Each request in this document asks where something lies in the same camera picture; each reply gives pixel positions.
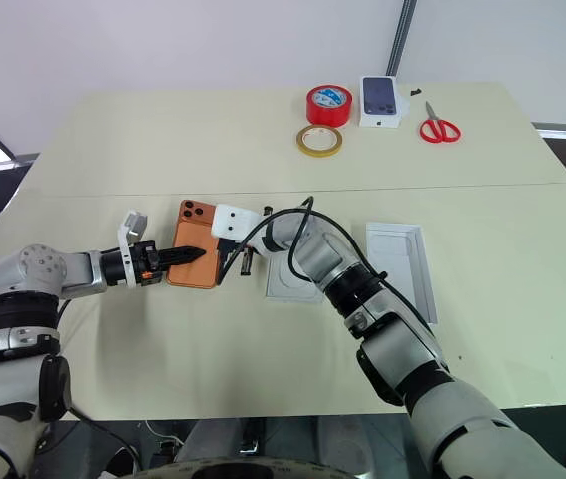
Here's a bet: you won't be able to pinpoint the orange smartphone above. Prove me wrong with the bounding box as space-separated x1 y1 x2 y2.
164 199 225 291

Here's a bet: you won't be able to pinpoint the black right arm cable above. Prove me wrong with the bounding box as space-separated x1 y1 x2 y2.
216 195 431 328

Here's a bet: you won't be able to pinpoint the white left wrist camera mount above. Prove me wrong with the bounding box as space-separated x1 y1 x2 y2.
116 210 150 291

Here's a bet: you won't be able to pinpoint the grey ribbed vertical strip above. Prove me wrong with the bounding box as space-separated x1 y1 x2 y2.
385 0 419 77

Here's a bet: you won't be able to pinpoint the white phone box lid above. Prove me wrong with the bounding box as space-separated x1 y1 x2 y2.
364 221 439 326

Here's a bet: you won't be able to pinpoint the white cables under table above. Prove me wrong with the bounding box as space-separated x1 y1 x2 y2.
143 420 187 453

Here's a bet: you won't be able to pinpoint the red handled scissors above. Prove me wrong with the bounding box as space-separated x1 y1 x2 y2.
418 100 463 145

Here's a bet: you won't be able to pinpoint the white phone box tray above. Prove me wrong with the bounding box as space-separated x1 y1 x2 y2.
264 247 331 304

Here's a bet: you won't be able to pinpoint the white box with phone print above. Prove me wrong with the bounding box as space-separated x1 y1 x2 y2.
358 74 411 129

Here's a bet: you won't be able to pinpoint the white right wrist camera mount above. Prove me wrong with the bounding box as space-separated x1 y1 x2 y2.
210 203 270 241

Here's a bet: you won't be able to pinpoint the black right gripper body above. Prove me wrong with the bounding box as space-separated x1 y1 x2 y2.
216 235 260 256

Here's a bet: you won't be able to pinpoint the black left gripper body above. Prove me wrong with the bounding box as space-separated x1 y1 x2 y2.
130 240 165 287

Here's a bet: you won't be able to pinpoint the red tape roll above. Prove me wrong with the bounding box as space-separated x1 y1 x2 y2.
305 84 354 127

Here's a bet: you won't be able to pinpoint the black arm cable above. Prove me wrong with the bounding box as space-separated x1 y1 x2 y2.
55 297 142 473
216 195 431 328

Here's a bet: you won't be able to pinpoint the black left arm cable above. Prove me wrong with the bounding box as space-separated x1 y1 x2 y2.
55 297 142 473

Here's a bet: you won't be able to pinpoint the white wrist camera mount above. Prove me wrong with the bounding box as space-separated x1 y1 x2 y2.
210 203 270 241
116 210 150 291

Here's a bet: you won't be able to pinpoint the yellow tape roll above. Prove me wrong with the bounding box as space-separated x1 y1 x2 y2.
295 124 344 159

